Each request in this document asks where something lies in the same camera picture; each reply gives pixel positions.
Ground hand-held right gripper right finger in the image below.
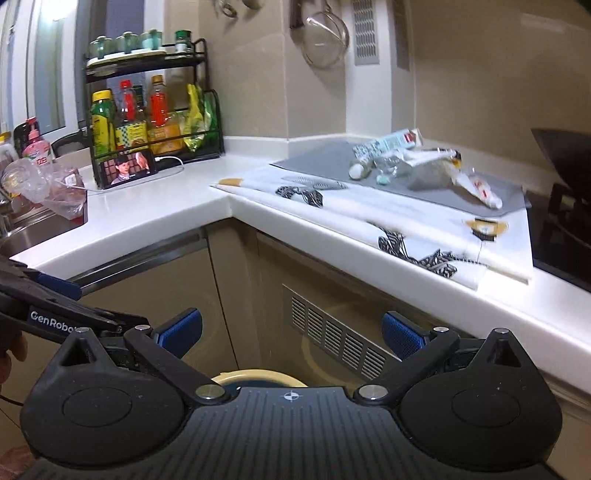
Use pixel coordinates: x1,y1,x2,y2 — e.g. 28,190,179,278
355,311,539,408

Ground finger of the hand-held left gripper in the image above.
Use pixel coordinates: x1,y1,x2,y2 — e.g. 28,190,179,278
0,259,83,302

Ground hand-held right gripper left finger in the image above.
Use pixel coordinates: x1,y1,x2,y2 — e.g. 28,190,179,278
55,308,228,408

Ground person's left hand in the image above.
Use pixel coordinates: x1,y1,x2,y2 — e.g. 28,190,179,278
0,334,29,386

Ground steel sink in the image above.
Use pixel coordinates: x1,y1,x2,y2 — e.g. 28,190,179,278
0,203,89,274

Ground cabinet vent grille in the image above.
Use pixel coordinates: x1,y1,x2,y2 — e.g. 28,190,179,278
282,285,403,380

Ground beige kitchen cabinet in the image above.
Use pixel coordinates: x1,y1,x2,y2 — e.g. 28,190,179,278
0,216,591,480

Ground clear plastic bag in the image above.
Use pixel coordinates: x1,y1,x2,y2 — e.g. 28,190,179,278
0,157,89,228

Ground white printed cloth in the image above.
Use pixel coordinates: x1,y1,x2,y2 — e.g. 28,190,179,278
210,161,534,291

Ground black smartphone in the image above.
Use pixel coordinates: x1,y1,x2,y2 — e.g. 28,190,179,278
99,148,158,190

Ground pink soap pump bottle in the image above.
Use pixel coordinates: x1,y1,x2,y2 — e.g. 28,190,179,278
21,117,55,168

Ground white red tube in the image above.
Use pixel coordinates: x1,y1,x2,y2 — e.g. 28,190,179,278
450,168,504,210

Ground crumpled clear plastic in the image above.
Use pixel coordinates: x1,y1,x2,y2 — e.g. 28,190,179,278
371,152,417,186

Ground green bottle yellow cap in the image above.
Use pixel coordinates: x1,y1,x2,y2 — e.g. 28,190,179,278
89,89,117,156

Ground small bottle white cap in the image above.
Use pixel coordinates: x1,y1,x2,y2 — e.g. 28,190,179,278
348,154,375,181

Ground dark sauce bottle red cap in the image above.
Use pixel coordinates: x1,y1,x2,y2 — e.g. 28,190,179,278
115,79,149,151

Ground white yellow wrapper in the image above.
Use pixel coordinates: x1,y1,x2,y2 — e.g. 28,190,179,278
406,147,463,174

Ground black stove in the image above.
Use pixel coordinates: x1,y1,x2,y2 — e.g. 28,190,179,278
526,182,591,294

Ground grey mat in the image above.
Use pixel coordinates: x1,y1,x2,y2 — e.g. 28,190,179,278
270,140,533,217

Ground orange oil bottle red label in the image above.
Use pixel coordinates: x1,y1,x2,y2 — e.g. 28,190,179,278
147,75,182,156

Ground yellow green snack bag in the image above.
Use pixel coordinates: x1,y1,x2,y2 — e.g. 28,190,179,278
183,83,218,153

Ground window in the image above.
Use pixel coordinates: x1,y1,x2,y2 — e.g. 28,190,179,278
0,0,94,136

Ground black wok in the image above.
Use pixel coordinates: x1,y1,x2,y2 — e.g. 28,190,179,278
530,127,591,186

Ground steel mesh strainer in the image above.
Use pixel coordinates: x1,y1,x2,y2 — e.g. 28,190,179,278
300,0,351,71

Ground black wire spice rack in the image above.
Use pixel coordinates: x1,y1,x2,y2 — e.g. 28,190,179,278
83,39,226,190

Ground narrow grey wall vent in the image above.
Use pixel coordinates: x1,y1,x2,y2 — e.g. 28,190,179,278
392,0,411,71

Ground wide grey wall vent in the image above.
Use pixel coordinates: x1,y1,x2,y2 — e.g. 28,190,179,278
351,0,380,66

